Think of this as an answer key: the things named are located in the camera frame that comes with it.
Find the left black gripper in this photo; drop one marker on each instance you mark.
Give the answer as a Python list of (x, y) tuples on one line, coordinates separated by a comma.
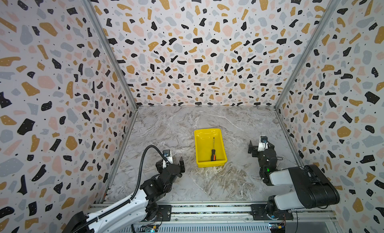
[(182, 168)]

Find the orange black handled screwdriver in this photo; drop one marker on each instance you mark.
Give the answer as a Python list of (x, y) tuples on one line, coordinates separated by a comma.
[(213, 151)]

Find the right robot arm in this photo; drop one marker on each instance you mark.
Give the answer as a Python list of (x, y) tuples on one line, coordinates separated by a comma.
[(312, 189)]

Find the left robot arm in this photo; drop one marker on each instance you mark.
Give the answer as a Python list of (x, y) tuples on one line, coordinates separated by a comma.
[(130, 210)]

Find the yellow plastic bin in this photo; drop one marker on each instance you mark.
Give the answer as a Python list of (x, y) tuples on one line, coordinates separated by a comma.
[(204, 145)]

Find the left green circuit board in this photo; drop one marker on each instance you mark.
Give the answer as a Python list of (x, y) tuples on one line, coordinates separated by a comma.
[(149, 229)]

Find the green circuit board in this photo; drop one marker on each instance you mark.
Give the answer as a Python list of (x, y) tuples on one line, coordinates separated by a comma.
[(277, 228), (149, 229)]

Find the right green circuit board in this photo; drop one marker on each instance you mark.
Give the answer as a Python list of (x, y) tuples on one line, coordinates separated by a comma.
[(277, 228)]

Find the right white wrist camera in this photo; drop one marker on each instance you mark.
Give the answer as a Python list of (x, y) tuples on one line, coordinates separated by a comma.
[(263, 143)]

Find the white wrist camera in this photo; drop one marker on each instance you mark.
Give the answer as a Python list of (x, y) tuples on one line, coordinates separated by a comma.
[(168, 155), (263, 143)]

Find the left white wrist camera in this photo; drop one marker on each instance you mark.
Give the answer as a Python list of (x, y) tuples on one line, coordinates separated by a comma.
[(168, 155)]

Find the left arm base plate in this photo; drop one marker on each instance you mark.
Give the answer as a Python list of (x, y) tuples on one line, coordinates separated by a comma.
[(161, 213)]

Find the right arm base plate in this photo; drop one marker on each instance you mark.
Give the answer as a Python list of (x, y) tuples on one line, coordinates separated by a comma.
[(264, 212)]

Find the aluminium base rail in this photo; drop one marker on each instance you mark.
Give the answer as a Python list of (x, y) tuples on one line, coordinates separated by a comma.
[(235, 217)]

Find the right metal corner post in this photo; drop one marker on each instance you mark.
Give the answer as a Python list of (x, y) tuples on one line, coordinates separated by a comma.
[(331, 7)]

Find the metal corner post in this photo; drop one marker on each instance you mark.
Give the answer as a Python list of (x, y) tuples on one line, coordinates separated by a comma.
[(331, 7), (105, 44)]

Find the left metal corner post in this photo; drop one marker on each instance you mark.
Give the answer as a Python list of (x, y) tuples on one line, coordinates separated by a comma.
[(105, 44)]

